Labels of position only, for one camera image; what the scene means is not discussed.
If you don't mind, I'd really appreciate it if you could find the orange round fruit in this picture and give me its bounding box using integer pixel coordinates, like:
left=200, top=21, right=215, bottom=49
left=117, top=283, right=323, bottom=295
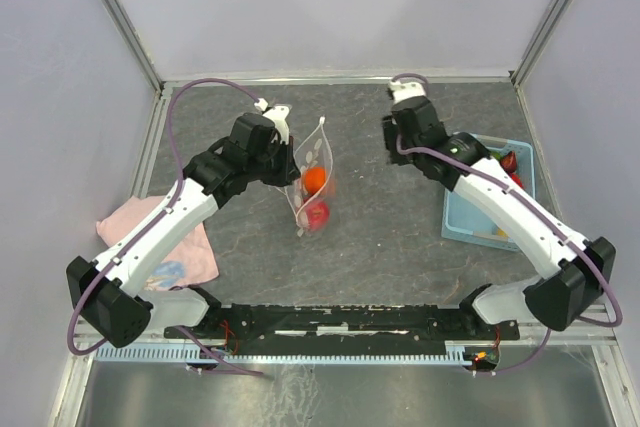
left=302, top=166, right=327, bottom=195

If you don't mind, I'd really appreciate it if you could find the clear polka dot zip bag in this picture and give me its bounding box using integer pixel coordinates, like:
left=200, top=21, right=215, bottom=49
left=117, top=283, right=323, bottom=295
left=284, top=116, right=335, bottom=237

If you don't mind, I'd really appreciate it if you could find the red round apple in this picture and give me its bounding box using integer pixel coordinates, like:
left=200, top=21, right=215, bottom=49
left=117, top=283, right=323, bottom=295
left=304, top=199, right=330, bottom=231

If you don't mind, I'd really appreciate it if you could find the dark red pointed fruit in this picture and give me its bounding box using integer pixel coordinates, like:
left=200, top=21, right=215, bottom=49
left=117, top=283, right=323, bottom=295
left=499, top=151, right=518, bottom=174

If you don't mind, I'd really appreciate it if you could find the bright red fruit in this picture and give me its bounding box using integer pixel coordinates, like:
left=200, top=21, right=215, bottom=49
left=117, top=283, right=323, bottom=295
left=509, top=173, right=525, bottom=190

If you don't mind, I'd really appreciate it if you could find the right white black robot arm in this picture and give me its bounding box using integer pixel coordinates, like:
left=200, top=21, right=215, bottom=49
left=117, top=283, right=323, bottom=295
left=382, top=95, right=616, bottom=338

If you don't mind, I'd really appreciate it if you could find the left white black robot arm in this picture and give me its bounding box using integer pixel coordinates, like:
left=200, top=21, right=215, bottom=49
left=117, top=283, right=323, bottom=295
left=66, top=105, right=300, bottom=352

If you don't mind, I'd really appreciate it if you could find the light blue plastic basket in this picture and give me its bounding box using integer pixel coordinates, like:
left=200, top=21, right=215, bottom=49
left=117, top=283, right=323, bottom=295
left=441, top=134, right=536, bottom=252

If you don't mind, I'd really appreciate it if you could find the pink cloth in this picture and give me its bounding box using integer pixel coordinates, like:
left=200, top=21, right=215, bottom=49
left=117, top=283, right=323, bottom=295
left=96, top=196, right=219, bottom=291

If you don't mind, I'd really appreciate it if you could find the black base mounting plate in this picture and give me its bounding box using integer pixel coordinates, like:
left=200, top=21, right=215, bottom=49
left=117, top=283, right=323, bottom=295
left=188, top=304, right=520, bottom=355

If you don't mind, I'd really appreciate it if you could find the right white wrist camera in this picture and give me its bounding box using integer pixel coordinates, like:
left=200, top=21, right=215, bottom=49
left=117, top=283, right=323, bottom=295
left=388, top=80, right=427, bottom=105

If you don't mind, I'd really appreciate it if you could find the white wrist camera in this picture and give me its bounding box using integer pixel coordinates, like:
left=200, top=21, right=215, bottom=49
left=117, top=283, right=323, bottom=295
left=388, top=80, right=427, bottom=105
left=254, top=98, right=291, bottom=145

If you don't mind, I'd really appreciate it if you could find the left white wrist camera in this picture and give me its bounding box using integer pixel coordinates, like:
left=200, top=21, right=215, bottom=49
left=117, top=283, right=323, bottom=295
left=254, top=98, right=291, bottom=145

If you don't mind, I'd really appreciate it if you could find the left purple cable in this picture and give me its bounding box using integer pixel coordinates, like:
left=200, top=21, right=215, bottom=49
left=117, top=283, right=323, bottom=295
left=67, top=77, right=264, bottom=356

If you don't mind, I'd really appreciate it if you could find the light blue cable duct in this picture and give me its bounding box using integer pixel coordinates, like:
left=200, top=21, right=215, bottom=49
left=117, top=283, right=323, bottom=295
left=94, top=341, right=471, bottom=367

